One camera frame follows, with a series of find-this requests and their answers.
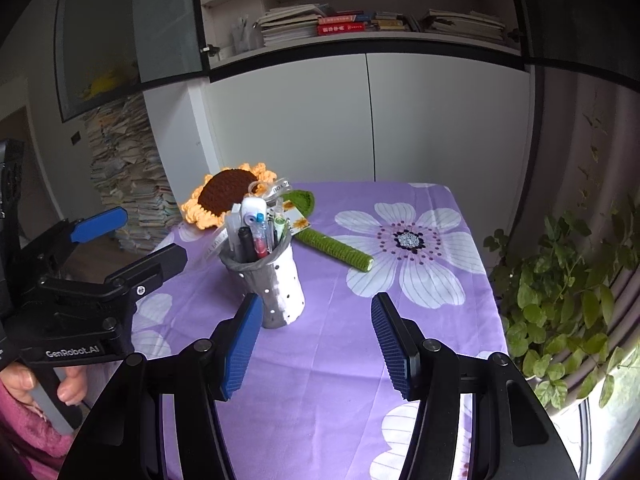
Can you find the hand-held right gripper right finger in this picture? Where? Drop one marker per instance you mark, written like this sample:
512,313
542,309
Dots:
390,350

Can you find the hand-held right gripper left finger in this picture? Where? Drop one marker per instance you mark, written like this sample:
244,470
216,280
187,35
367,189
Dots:
242,345

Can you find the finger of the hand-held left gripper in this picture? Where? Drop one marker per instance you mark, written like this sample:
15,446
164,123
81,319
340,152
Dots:
100,222
155,267

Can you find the grey dotted pen holder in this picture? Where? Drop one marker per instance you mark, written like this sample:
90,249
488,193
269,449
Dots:
280,290

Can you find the black marker pen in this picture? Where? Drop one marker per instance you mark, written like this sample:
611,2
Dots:
246,245

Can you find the bunch of coloured pens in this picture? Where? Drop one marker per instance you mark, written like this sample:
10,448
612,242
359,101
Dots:
262,242

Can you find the white retractable eraser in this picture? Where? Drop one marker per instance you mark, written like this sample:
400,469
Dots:
253,210

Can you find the person's left forearm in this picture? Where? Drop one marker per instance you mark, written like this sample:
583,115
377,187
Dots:
25,435

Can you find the person's left hand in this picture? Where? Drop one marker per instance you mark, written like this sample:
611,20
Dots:
17,382

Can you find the tall stack of papers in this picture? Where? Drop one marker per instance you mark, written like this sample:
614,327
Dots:
130,180

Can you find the purple floral tablecloth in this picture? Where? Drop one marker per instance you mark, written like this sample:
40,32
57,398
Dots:
325,385

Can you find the crochet sunflower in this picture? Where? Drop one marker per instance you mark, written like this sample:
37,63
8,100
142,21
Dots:
225,190

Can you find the sunflower print card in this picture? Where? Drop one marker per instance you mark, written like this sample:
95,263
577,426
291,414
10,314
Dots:
299,222

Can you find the yellow toy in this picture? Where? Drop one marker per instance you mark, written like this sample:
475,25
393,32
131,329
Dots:
102,85

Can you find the green potted plant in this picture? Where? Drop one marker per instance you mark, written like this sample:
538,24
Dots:
550,320

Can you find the white bookshelf cabinet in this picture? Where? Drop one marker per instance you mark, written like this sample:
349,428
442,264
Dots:
300,125

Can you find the dark glass cabinet door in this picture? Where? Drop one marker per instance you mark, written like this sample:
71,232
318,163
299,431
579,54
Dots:
160,20
575,10

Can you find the stack of books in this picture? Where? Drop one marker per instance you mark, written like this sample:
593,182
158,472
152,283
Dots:
465,25
290,25
392,21

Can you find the red book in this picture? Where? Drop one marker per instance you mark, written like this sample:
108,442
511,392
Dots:
342,27

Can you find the black wall switch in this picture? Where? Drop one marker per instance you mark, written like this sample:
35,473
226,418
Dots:
76,137

